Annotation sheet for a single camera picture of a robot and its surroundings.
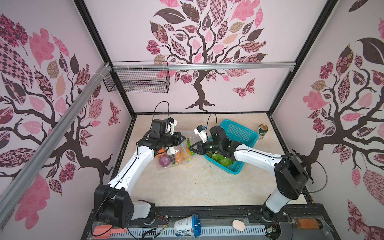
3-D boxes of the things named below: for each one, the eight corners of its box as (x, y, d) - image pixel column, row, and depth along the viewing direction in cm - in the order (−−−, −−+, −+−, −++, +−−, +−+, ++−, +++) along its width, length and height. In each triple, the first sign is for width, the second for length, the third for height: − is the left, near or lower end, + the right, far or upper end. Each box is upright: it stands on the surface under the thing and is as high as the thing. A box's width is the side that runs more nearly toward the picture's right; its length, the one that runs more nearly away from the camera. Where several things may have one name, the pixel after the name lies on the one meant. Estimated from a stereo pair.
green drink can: (255, 140, 106) (260, 130, 97) (253, 134, 110) (258, 124, 101) (263, 140, 106) (269, 130, 97) (261, 134, 110) (266, 124, 101)
